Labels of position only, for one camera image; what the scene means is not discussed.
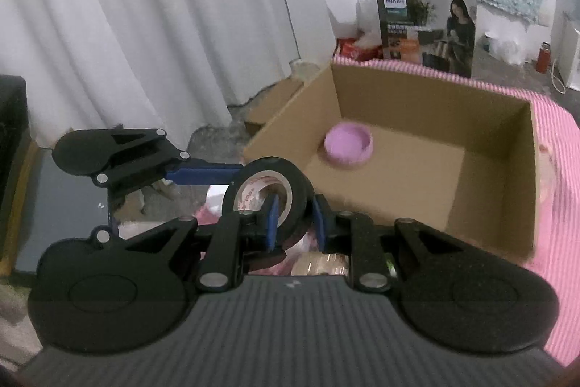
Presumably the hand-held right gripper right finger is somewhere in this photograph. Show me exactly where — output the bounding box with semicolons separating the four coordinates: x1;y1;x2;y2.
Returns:
312;194;458;292

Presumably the white appliance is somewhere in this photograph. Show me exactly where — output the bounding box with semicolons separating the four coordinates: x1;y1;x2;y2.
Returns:
550;11;580;91

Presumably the black tape roll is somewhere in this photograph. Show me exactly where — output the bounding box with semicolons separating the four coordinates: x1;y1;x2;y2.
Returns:
221;157;314;252

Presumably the red packet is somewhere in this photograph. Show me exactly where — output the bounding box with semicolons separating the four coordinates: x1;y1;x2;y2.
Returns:
335;37;384;62

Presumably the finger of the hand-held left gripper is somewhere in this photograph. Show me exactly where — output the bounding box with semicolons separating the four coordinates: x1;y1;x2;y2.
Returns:
93;128;248;194

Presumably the white curtain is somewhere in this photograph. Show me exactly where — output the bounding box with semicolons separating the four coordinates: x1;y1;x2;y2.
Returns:
0;0;347;147

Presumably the cardboard box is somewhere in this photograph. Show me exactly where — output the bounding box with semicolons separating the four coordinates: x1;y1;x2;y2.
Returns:
242;63;542;265

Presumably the white plastic bag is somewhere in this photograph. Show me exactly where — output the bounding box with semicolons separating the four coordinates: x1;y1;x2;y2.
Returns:
487;34;526;65

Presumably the black furniture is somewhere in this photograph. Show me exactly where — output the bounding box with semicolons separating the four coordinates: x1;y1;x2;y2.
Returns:
0;74;32;261

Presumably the purple round lid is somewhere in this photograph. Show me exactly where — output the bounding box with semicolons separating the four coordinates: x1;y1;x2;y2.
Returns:
324;122;374;168

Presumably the pink checked cloth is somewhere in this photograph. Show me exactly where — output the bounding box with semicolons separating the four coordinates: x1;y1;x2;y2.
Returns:
333;55;580;370

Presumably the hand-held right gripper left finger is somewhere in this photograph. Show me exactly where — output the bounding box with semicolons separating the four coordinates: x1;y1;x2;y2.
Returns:
93;193;280;292

